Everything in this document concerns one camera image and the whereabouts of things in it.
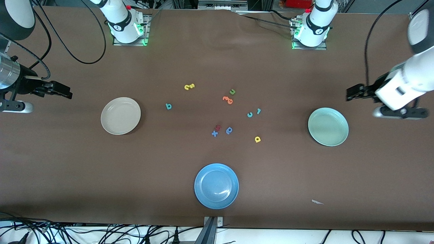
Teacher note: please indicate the pale green plate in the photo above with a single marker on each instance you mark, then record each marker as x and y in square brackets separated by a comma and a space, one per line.
[328, 126]

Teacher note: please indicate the blue letter a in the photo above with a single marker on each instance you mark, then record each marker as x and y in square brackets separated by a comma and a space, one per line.
[229, 131]

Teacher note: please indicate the aluminium table leg profile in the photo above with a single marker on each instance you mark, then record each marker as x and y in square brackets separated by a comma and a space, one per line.
[210, 232]

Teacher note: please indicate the red box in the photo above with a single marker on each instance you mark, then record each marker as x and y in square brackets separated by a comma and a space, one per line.
[298, 3]

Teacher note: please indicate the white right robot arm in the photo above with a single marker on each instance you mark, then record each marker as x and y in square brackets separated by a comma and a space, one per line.
[122, 20]

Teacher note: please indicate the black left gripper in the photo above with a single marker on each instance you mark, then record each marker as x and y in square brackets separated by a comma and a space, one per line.
[372, 88]

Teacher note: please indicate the grey power strip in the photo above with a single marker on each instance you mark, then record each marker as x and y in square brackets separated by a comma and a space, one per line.
[222, 5]

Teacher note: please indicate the beige plate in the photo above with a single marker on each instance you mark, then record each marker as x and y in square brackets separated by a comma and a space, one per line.
[120, 116]

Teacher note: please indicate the aluminium frame profile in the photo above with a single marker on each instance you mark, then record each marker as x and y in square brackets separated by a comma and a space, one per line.
[411, 14]

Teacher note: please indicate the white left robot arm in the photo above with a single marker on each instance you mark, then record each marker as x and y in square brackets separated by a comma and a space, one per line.
[317, 20]

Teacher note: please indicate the white paper scrap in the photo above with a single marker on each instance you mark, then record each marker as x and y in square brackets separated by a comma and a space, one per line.
[317, 202]

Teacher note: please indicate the brown table cover sheet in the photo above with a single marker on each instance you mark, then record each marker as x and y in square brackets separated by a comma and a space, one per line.
[305, 169]

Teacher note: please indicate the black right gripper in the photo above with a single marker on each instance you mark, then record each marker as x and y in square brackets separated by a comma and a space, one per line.
[27, 84]

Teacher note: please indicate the blue plate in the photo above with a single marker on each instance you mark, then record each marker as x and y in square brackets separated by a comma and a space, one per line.
[216, 186]

